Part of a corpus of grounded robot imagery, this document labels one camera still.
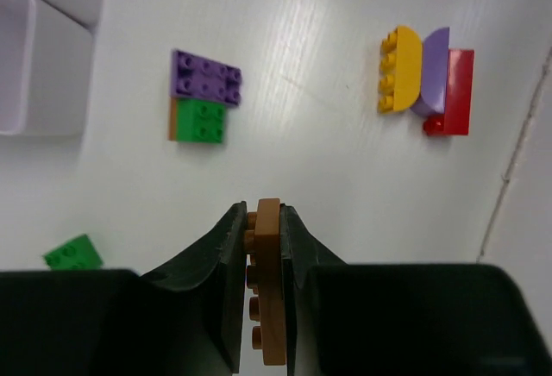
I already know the small green lego brick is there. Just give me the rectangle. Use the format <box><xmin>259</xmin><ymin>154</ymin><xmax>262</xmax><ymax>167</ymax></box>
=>
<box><xmin>168</xmin><ymin>97</ymin><xmax>227</xmax><ymax>144</ymax></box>

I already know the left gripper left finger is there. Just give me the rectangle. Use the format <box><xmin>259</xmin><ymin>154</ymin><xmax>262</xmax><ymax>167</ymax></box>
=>
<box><xmin>1</xmin><ymin>203</ymin><xmax>247</xmax><ymax>375</ymax></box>

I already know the lavender curved lego brick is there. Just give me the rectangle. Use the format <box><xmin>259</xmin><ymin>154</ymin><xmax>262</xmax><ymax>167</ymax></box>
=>
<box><xmin>411</xmin><ymin>27</ymin><xmax>449</xmax><ymax>117</ymax></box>

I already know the brown lego plate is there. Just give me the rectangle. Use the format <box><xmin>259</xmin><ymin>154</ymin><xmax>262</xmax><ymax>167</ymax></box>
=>
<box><xmin>243</xmin><ymin>198</ymin><xmax>286</xmax><ymax>366</ymax></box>

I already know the yellow lego brick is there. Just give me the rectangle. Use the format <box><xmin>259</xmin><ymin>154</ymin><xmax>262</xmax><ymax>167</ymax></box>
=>
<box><xmin>378</xmin><ymin>25</ymin><xmax>423</xmax><ymax>114</ymax></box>

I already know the purple lego plate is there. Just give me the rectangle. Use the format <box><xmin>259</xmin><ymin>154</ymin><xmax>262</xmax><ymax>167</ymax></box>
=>
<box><xmin>169</xmin><ymin>49</ymin><xmax>242</xmax><ymax>107</ymax></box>

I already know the left white compartment tray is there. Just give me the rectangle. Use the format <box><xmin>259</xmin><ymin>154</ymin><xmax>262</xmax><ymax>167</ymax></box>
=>
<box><xmin>1</xmin><ymin>0</ymin><xmax>94</xmax><ymax>136</ymax></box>

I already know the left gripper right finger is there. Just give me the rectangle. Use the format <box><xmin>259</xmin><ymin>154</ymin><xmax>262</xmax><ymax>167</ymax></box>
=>
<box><xmin>279</xmin><ymin>205</ymin><xmax>551</xmax><ymax>375</ymax></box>

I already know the long red lego brick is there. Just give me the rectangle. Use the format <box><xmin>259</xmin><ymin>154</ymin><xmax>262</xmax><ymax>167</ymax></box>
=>
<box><xmin>423</xmin><ymin>48</ymin><xmax>474</xmax><ymax>137</ymax></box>

